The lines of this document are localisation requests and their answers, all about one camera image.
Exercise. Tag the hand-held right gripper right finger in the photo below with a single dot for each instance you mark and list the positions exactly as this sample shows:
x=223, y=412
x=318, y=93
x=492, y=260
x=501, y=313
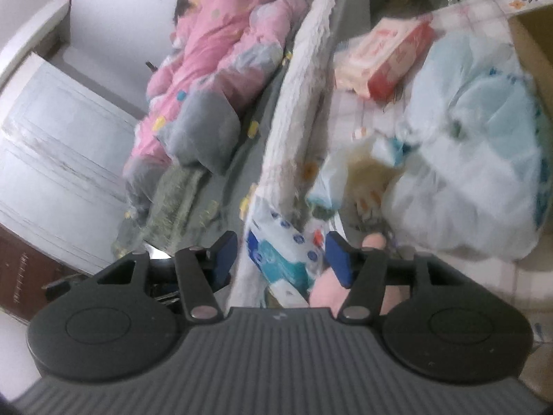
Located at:
x=339, y=259

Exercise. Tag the white wardrobe door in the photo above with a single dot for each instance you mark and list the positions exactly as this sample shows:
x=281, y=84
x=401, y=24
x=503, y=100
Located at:
x=56, y=160

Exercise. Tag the green knitted blanket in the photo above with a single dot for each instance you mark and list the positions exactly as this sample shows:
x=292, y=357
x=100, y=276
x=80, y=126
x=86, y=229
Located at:
x=173, y=207

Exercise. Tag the white fringed blanket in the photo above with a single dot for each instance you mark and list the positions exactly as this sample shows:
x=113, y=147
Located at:
x=298, y=95

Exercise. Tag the large cardboard box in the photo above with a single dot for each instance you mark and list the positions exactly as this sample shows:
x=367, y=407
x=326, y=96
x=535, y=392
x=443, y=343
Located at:
x=535, y=47

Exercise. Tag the white plastic bag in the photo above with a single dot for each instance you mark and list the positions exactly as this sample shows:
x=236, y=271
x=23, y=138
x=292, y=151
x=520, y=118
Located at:
x=466, y=173

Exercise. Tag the clear bag with yellow packet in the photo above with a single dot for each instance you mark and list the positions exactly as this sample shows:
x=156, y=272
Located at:
x=345, y=173

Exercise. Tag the pink patterned quilt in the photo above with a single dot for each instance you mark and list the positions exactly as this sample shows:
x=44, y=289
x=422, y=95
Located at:
x=216, y=39

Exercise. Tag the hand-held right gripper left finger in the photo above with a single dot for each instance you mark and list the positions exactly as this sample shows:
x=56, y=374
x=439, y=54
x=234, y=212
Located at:
x=224, y=259

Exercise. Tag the grey bedsheet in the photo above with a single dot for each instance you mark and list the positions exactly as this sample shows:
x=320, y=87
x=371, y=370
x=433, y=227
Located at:
x=257, y=110

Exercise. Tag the pink and red tissue pack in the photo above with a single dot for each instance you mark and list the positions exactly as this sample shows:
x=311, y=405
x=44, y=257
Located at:
x=380, y=58

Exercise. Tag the blue and white wipes packet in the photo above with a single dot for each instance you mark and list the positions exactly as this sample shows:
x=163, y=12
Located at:
x=276, y=255

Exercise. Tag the brown wooden cabinet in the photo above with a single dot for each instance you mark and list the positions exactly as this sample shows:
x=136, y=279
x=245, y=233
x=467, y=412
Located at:
x=21, y=268

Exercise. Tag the pink plush toy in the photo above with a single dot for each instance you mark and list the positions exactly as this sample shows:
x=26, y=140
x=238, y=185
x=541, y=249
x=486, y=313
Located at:
x=324, y=289

